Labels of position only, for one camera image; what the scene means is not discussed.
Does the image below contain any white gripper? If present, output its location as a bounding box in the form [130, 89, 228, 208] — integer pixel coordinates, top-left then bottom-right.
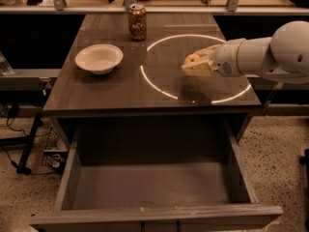
[182, 38, 245, 77]

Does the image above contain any orange fruit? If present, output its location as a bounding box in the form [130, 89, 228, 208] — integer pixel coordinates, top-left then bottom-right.
[183, 53, 200, 65]

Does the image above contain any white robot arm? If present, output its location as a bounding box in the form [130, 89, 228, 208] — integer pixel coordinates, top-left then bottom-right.
[182, 21, 309, 84]

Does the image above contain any open grey wooden drawer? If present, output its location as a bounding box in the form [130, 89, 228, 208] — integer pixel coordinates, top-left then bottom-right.
[30, 116, 283, 232]

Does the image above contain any brown soda can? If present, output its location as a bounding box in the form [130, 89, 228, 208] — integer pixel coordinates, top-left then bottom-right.
[128, 4, 147, 41]

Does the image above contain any white ceramic bowl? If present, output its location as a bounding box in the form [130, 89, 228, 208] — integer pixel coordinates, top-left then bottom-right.
[75, 43, 124, 74]

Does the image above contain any grey metal railing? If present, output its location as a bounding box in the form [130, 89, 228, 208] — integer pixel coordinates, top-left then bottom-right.
[0, 0, 309, 16]

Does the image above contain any clear plastic bottle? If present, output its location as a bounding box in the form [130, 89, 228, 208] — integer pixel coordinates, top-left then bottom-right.
[0, 51, 14, 75]

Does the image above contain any black metal stand leg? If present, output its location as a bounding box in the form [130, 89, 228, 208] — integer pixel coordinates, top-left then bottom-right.
[16, 113, 42, 175]

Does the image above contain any black wire basket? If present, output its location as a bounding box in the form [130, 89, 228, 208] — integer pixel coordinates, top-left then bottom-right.
[42, 130, 69, 174]

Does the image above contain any black floor cable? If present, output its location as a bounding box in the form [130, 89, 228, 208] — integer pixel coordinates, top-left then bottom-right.
[0, 103, 52, 176]

